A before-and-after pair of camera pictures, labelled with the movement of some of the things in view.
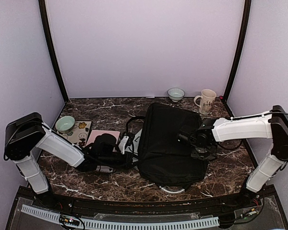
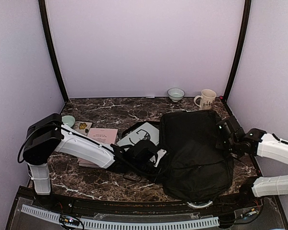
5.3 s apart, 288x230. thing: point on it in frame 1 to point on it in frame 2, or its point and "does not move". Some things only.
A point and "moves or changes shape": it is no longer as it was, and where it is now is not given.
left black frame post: [51, 43] does not move
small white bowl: [175, 94] does not move
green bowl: [65, 124] does not move
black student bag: [162, 159] moves or changes shape
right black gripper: [213, 156] to [219, 143]
